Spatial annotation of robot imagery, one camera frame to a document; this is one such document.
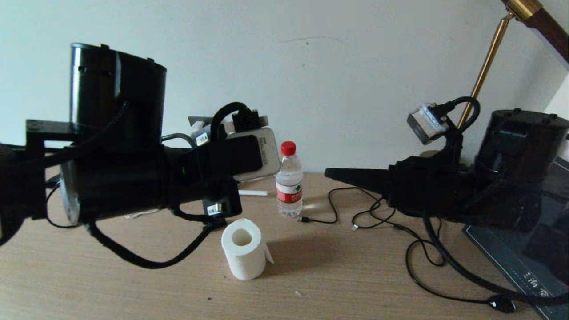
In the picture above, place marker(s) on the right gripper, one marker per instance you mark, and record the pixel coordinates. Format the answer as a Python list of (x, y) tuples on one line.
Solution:
[(426, 186)]

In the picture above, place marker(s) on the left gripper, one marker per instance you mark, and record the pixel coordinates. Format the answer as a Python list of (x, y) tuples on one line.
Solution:
[(195, 178)]

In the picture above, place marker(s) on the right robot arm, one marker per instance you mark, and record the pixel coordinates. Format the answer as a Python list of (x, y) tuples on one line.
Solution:
[(520, 146)]

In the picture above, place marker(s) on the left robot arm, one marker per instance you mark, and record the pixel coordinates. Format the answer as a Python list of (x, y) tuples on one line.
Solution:
[(115, 111)]

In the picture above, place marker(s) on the white wifi router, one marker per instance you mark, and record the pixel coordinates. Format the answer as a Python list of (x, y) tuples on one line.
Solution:
[(253, 193)]

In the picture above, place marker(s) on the small black clip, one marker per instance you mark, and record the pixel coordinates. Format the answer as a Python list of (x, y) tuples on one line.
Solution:
[(218, 223)]

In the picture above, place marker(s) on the clear water bottle red cap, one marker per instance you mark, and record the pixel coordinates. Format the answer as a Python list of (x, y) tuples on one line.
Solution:
[(289, 186)]

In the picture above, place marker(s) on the white toilet paper roll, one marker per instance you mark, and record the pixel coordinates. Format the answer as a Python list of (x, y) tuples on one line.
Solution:
[(244, 260)]

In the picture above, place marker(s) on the dark blue paper bag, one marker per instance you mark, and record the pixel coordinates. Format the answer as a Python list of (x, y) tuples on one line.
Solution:
[(511, 262)]

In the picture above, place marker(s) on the brass desk lamp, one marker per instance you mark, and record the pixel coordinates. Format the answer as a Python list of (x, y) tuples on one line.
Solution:
[(489, 58)]

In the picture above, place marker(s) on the grey wall socket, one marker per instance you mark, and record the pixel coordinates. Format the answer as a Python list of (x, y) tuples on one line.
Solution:
[(200, 121)]

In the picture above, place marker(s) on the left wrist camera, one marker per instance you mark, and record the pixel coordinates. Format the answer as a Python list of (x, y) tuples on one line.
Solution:
[(266, 155)]

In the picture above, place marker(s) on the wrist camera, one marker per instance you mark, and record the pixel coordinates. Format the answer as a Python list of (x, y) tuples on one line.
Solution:
[(266, 155), (424, 124)]

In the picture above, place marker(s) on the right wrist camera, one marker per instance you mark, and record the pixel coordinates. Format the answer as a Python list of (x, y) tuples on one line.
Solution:
[(424, 124)]

